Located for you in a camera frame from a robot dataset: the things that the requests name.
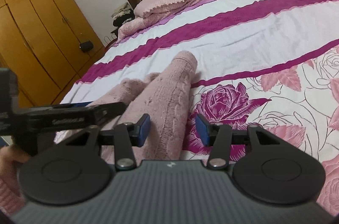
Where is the pink knitted cardigan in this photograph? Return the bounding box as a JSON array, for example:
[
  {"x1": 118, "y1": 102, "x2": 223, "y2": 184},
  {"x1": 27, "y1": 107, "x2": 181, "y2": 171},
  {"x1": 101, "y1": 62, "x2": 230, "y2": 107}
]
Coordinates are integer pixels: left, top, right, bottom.
[{"x1": 89, "y1": 51, "x2": 197, "y2": 164}]

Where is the person left hand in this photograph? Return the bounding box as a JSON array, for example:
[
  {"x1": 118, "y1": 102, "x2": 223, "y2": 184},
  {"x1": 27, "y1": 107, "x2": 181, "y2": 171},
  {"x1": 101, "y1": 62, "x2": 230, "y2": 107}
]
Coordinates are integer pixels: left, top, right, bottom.
[{"x1": 0, "y1": 145, "x2": 31, "y2": 188}]

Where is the red shopping bag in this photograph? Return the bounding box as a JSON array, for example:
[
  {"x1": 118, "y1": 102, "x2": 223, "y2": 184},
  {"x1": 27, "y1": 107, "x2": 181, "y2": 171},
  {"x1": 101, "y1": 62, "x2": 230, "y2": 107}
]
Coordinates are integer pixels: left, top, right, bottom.
[{"x1": 103, "y1": 36, "x2": 117, "y2": 51}]

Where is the pink knitted sleeve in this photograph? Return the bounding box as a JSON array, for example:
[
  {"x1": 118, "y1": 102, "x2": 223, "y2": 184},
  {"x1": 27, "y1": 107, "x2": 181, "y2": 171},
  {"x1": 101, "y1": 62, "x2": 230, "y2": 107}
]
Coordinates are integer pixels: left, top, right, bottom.
[{"x1": 0, "y1": 179, "x2": 25, "y2": 216}]

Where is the wooden wardrobe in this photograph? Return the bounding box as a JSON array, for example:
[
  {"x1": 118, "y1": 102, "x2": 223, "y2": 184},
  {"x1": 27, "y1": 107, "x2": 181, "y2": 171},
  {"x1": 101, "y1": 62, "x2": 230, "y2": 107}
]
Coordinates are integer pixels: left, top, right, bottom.
[{"x1": 1, "y1": 0, "x2": 105, "y2": 108}]

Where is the dark bedside table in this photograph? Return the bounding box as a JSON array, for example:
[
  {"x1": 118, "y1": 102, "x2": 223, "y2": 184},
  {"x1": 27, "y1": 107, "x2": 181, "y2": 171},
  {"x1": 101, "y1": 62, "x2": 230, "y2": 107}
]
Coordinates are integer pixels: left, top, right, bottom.
[{"x1": 111, "y1": 28, "x2": 118, "y2": 39}]

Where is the floral striped bed cover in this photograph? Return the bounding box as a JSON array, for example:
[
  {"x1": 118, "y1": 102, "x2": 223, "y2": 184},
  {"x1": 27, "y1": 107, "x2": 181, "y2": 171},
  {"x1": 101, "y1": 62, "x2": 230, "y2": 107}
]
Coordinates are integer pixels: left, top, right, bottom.
[{"x1": 63, "y1": 0, "x2": 338, "y2": 215}]

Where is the black wardrobe handle box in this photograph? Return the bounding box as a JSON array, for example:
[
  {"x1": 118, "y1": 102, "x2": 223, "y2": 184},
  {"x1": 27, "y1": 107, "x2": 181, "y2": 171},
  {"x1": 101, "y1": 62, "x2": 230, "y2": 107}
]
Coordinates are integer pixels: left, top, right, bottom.
[{"x1": 79, "y1": 40, "x2": 94, "y2": 53}]

